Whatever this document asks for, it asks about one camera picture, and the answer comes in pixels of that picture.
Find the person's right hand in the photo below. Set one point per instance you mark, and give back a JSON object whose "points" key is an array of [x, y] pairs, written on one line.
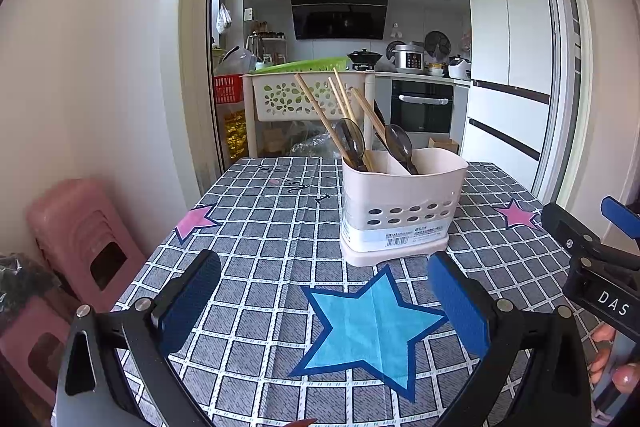
{"points": [[625, 379]]}

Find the beige plastic utensil holder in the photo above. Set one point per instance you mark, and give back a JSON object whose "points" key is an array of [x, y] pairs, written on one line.
{"points": [[400, 187]]}

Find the black plastic bag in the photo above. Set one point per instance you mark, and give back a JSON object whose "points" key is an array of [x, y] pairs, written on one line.
{"points": [[22, 287]]}

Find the silver pressure cooker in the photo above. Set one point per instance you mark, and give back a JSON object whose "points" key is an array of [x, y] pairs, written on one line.
{"points": [[410, 59]]}

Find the beige flower-cutout storage rack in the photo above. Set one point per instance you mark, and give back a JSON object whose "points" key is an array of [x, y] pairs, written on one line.
{"points": [[280, 97]]}

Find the black wok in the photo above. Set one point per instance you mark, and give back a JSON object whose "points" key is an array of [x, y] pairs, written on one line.
{"points": [[364, 57]]}

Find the bamboo chopstick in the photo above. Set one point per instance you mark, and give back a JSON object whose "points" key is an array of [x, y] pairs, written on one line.
{"points": [[337, 99], [364, 113], [372, 113], [320, 117], [345, 93]]}

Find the white refrigerator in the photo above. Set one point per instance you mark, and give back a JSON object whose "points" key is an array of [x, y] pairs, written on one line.
{"points": [[505, 47]]}

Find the red plastic basket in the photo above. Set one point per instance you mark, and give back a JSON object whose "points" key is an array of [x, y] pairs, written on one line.
{"points": [[227, 89]]}

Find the black built-in oven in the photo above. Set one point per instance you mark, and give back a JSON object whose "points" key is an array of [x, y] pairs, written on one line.
{"points": [[422, 117]]}

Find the black range hood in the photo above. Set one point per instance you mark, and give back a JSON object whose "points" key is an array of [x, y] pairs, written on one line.
{"points": [[340, 19]]}

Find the grey checked star tablecloth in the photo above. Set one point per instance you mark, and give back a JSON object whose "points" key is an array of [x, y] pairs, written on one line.
{"points": [[260, 257]]}

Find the gold foil packages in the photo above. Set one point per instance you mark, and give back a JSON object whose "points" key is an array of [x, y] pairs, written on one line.
{"points": [[235, 134]]}

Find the green plastic basket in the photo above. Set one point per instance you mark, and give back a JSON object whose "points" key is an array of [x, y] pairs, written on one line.
{"points": [[305, 66]]}

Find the clear plastic bag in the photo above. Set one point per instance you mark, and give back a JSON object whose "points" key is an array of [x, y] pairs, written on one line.
{"points": [[315, 144]]}

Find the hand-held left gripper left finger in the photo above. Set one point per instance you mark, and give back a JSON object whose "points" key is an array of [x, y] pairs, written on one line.
{"points": [[190, 297]]}

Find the white rice cooker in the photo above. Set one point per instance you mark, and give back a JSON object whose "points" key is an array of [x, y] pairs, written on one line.
{"points": [[459, 68]]}

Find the dark translucent plastic spoon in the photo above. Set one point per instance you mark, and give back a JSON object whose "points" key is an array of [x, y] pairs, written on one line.
{"points": [[400, 142], [350, 137]]}

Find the cardboard box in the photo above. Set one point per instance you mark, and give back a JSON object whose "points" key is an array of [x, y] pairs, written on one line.
{"points": [[442, 146]]}

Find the yellow plastic basin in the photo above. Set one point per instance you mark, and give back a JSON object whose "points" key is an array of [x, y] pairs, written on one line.
{"points": [[219, 59]]}

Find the black desk fan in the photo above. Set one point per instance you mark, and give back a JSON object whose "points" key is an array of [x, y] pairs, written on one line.
{"points": [[436, 43]]}

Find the pink plastic stool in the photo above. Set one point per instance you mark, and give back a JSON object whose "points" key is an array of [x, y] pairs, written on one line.
{"points": [[30, 357], [75, 227]]}

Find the hanging white plastic bag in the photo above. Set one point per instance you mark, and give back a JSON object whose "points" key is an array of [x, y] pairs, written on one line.
{"points": [[223, 19]]}

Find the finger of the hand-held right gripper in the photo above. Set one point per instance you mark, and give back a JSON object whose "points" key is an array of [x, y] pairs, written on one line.
{"points": [[565, 227], [622, 214]]}

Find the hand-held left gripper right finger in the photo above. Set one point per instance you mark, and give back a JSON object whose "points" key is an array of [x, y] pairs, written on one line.
{"points": [[460, 307]]}

